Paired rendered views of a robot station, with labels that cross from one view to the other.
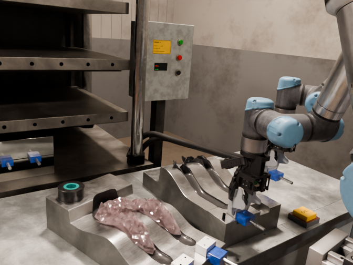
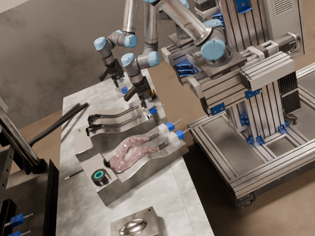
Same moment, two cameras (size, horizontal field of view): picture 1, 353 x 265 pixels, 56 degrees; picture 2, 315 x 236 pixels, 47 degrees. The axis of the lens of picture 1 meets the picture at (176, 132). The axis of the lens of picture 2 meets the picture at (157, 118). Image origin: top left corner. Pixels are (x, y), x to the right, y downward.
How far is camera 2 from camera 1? 1.30 m
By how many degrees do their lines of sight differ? 49
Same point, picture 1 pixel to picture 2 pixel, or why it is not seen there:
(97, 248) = (145, 172)
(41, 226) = (103, 209)
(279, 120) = (150, 55)
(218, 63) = not seen: outside the picture
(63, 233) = (119, 193)
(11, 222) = (90, 226)
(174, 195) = (111, 140)
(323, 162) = (58, 82)
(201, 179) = (108, 121)
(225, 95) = not seen: outside the picture
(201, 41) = not seen: outside the picture
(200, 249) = (165, 130)
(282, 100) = (106, 52)
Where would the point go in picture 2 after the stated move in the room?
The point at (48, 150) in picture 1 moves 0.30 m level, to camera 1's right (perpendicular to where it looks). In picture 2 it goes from (16, 209) to (51, 165)
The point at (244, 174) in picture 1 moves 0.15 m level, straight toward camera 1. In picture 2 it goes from (144, 91) to (164, 94)
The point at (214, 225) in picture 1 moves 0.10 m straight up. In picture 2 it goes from (147, 125) to (141, 112)
